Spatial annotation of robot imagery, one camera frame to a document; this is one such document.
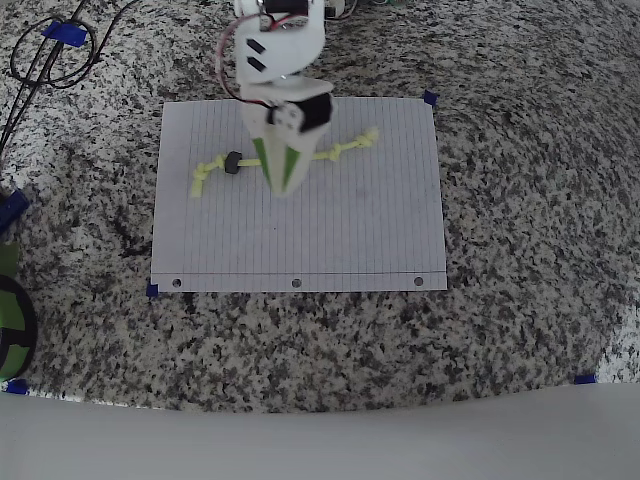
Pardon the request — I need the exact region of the yellow-green knotted rope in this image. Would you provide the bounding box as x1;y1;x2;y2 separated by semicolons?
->
189;126;381;199

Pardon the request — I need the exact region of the lined white paper sheet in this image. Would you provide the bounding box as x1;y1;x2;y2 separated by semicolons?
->
149;96;449;294

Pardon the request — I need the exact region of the white backdrop board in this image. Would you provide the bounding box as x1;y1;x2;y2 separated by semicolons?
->
0;382;640;480

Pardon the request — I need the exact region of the green tape piece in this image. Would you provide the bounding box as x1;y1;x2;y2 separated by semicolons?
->
0;242;21;276

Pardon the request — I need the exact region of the red white servo wire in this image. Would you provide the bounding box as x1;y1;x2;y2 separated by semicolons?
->
215;12;284;109

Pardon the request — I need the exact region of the thin black cable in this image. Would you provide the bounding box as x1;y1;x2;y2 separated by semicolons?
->
9;0;144;90

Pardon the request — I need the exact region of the thick black cable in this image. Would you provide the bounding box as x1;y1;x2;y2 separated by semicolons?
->
0;0;89;156

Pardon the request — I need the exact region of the black green camera mount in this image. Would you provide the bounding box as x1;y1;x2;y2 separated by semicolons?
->
0;273;39;381

